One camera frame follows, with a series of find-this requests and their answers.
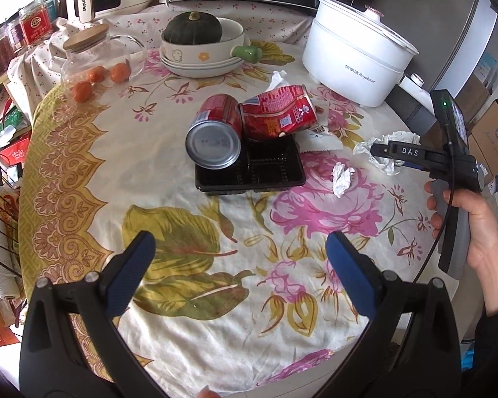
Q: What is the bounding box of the white paper napkin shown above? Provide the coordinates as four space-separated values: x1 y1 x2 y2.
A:
353 130 421 176

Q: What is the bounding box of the person's right hand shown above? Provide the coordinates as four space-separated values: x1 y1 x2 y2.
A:
443 190 498 316

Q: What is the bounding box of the lower cardboard box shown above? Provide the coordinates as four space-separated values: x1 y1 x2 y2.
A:
469 102 498 182

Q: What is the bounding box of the small crumpled tissue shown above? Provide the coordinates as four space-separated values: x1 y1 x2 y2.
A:
332 163 356 199

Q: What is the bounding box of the red crumpled snack bag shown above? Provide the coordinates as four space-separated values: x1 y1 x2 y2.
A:
239 85 317 141

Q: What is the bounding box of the white electric cooking pot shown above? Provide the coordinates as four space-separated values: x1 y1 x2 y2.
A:
302 0 434 111

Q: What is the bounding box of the black plastic tray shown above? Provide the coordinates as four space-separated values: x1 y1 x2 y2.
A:
195 136 306 195

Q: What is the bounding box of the grey refrigerator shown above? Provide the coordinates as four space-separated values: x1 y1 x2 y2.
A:
354 0 498 96

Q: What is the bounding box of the red drink can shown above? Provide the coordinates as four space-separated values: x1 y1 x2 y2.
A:
185 94 243 170

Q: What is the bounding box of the floral tablecloth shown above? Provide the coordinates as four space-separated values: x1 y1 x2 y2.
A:
10 2 433 397

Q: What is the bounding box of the dark green pumpkin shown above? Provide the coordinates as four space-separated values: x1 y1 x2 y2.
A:
163 11 223 45

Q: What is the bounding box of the small orange tangerine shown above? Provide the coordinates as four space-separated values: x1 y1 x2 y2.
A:
110 62 131 84
72 81 94 103
86 66 108 84

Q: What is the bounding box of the glass jar wooden lid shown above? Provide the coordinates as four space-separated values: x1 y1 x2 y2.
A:
61 24 146 105

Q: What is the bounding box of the red label jar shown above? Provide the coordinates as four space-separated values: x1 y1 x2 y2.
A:
19 0 53 46

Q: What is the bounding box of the black wire rack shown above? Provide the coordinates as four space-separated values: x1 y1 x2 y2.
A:
0 152 23 279

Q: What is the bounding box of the cream ceramic bowl green handle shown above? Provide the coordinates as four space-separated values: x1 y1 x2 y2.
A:
160 18 263 79

